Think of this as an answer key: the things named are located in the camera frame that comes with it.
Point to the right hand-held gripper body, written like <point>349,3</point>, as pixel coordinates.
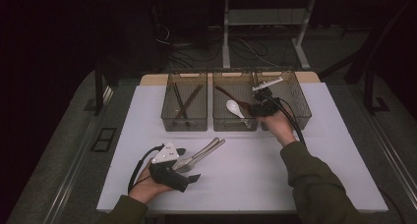
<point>267,107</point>

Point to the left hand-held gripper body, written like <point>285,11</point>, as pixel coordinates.
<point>168,175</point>

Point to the white ceramic spoon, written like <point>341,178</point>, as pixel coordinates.
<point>233,106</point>

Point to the brown wooden spoon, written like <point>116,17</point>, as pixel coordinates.
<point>231,95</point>

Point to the brown translucent plastic bin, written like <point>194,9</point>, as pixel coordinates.
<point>196,112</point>
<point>226,122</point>
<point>295,99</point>

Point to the black chopstick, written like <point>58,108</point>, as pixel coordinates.
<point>178,98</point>
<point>181,99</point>

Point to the person's right hand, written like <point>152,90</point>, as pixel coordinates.
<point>278,127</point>

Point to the person's left hand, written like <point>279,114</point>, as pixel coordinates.
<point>146,188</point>

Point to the black metal stand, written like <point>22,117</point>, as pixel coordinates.
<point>369,93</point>

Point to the white metal table frame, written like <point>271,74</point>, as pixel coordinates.
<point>225,37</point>

